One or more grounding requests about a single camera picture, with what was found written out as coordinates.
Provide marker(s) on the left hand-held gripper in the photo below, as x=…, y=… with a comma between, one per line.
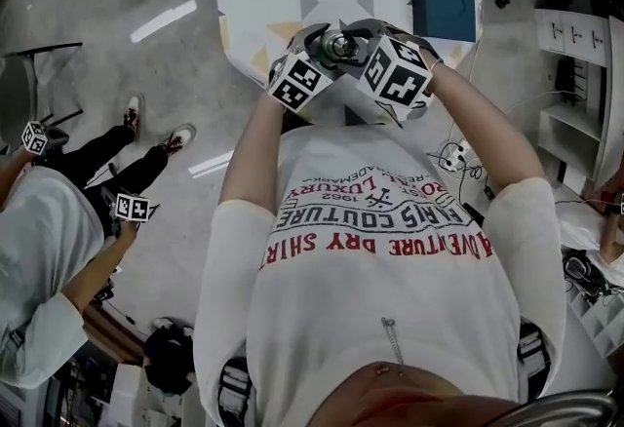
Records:
x=297, y=85

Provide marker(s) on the silver metal travel cup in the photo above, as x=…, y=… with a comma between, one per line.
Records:
x=329, y=47

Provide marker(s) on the dark travel cup lid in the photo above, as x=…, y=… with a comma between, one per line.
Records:
x=347, y=46

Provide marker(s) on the white printed t-shirt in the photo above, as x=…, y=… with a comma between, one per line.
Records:
x=380, y=279

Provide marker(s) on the white plastic crate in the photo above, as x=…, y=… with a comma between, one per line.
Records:
x=602, y=322

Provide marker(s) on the white shelf unit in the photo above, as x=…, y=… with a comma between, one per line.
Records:
x=580, y=89

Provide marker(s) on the silver head mount bar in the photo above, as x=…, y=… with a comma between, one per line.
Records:
x=560, y=408

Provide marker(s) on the person's right forearm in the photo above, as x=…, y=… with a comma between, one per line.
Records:
x=480, y=132

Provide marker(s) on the black framed chair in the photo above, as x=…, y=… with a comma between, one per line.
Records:
x=34, y=89

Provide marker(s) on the black bag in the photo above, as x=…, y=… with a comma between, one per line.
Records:
x=169, y=357

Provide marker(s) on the black headphones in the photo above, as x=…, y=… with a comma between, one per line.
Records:
x=577, y=266

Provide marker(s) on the white power strip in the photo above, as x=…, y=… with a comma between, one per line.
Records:
x=456, y=154

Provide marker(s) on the person's left forearm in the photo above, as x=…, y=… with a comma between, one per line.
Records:
x=253, y=157

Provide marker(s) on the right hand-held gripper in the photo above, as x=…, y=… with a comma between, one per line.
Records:
x=396, y=74

